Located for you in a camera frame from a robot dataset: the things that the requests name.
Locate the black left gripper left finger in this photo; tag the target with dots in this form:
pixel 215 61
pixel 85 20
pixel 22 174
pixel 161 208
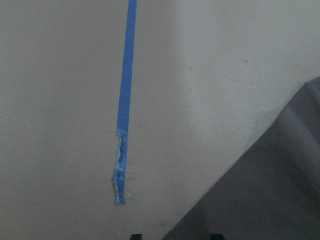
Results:
pixel 136 236

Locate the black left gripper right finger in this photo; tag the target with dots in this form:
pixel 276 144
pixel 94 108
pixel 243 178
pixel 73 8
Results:
pixel 216 236

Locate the dark brown t-shirt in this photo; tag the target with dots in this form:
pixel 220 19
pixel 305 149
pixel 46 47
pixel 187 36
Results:
pixel 273 191

